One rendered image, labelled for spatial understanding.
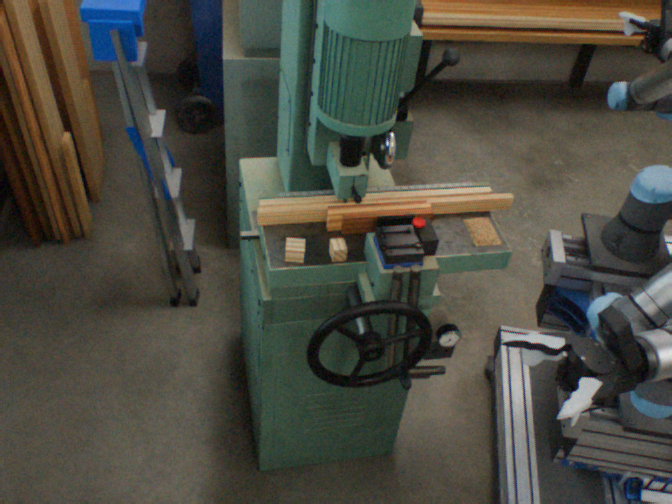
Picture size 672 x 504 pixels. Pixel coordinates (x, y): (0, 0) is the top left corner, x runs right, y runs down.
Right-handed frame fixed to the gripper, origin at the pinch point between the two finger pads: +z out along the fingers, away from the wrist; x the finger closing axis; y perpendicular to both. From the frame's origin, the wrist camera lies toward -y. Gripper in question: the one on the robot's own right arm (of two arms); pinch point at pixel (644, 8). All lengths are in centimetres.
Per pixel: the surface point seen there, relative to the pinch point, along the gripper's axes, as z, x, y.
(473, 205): -52, -62, 23
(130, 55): 1, -150, 0
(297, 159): -37, -106, 14
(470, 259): -68, -67, 27
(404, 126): -38, -78, 7
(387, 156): -46, -84, 10
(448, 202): -53, -69, 21
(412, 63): -36, -76, -10
